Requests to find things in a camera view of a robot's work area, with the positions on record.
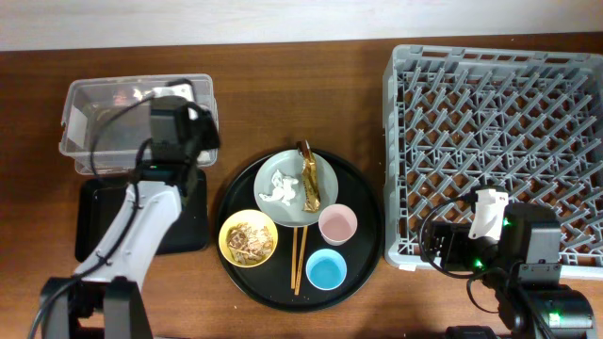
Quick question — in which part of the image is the pink cup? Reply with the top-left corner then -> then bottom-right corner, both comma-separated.
318,203 -> 358,246

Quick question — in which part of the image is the white tissue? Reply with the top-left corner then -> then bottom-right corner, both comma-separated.
258,169 -> 299,206

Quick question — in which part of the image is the blue cup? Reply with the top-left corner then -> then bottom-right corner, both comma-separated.
305,249 -> 348,291

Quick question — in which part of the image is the yellow bowl with food scraps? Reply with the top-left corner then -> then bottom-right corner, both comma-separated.
218,209 -> 279,268

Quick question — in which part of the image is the gold snack wrapper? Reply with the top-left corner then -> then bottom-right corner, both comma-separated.
298,140 -> 321,213

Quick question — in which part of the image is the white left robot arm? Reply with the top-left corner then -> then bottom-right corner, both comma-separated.
28,95 -> 220,338

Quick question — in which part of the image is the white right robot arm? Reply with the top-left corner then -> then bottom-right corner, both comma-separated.
418,202 -> 597,338

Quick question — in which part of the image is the clear plastic waste bin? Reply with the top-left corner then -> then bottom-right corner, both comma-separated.
58,73 -> 218,175

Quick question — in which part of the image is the grey dishwasher rack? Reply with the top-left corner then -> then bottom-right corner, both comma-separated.
383,44 -> 602,280

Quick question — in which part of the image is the black rectangular tray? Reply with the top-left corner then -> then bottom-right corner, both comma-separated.
74,169 -> 210,263

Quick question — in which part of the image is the grey plate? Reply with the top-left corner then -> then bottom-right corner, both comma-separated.
253,150 -> 338,228

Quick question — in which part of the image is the right wooden chopstick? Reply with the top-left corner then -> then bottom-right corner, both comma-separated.
294,226 -> 308,296

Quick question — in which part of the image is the wooden chopstick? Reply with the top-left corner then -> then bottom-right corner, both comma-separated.
290,228 -> 298,290
294,226 -> 308,296

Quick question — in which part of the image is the round black serving tray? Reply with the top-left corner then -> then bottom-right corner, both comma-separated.
216,150 -> 384,313

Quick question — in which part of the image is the left wooden chopstick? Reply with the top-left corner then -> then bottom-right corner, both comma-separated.
290,228 -> 298,290

